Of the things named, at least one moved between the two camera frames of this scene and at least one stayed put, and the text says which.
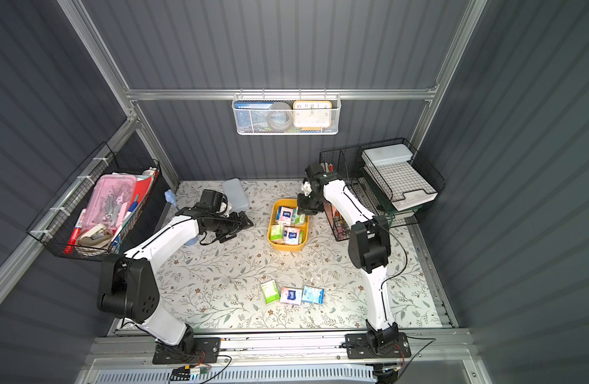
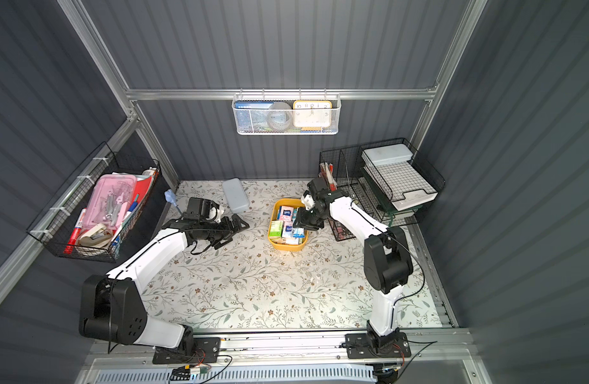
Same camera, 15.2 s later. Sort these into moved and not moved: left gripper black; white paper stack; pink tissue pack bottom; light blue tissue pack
Moved: light blue tissue pack; pink tissue pack bottom
Not moved: white paper stack; left gripper black
